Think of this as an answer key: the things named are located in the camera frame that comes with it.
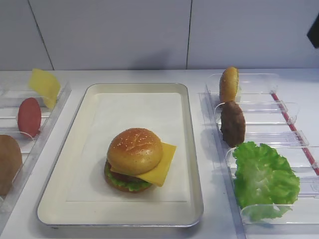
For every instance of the tomato slice in burger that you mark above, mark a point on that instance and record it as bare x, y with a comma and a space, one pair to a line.
123, 177

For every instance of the sesame bun top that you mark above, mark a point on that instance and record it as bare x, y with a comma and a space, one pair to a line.
135, 151

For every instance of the lettuce in burger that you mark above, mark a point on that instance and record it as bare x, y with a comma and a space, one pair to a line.
124, 183

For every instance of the brown meat patty in rack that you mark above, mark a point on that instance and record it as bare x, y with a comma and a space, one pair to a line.
233, 125

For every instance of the white paper liner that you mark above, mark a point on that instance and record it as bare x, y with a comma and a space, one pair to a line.
105, 115

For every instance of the yellow cheese slice in rack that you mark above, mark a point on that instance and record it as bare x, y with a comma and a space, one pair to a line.
46, 85

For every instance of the cheese slice on burger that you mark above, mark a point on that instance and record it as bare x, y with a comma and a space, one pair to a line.
157, 175

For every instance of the left clear acrylic rack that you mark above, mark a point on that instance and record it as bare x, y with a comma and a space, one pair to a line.
31, 148

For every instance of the bottom bun on tray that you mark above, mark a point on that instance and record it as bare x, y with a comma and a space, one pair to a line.
124, 186

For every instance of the sesame bun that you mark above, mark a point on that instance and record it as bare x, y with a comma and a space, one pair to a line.
228, 84
135, 151

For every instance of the clear acrylic rack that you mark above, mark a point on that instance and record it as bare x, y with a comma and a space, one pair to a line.
270, 121
31, 148

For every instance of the red tomato slice in rack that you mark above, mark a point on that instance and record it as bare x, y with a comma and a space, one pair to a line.
29, 117

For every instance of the white metal tray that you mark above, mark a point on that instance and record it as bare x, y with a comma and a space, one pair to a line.
55, 210

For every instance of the brown bun in left rack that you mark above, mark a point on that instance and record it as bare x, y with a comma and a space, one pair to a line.
10, 162

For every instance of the green lettuce leaf in rack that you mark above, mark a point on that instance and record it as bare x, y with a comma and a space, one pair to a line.
265, 185

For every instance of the right clear acrylic rack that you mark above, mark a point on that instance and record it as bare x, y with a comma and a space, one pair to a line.
270, 121

